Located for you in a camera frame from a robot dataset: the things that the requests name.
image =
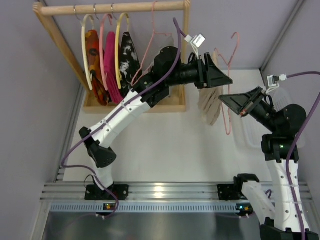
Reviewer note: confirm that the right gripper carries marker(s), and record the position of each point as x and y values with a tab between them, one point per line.
252	104

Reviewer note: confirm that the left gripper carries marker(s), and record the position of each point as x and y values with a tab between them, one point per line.
203	73

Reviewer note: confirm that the pink wire hanger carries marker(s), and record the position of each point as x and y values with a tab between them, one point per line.
228	63
154	32

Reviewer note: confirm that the beige trousers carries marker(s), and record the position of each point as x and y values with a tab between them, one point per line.
209	104

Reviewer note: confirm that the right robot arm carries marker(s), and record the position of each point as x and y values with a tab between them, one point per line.
282	218

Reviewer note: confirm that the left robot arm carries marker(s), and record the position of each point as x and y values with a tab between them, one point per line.
167	71

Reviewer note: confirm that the grey trousers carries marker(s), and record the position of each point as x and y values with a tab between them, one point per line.
169	42

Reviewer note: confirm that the black white patterned trousers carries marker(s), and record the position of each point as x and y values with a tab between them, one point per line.
129	63

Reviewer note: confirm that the yellow plastic hanger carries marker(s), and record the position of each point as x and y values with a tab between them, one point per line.
117	46

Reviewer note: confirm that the magenta trousers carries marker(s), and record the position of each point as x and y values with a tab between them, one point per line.
109	69

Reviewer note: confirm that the pink plastic hanger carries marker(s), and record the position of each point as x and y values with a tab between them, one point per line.
101	49

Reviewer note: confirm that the orange camouflage trousers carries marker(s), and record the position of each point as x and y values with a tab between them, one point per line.
94	67

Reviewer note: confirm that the cream plastic hanger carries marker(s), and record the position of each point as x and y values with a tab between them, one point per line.
84	49

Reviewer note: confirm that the white plastic basket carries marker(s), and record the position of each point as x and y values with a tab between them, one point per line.
248	132

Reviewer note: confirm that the wooden clothes rack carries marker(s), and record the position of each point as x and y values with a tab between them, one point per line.
45	15

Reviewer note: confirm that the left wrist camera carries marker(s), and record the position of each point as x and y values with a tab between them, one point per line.
195	42

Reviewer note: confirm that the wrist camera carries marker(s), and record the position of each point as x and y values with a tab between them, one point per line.
273	82
195	42

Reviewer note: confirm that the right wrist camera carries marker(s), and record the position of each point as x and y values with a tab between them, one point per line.
273	82

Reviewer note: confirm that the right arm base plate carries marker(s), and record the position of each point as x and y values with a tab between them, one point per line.
229	192

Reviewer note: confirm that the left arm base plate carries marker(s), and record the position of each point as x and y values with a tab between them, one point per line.
94	193

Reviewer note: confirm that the aluminium mounting rail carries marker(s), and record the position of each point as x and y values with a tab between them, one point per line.
143	197

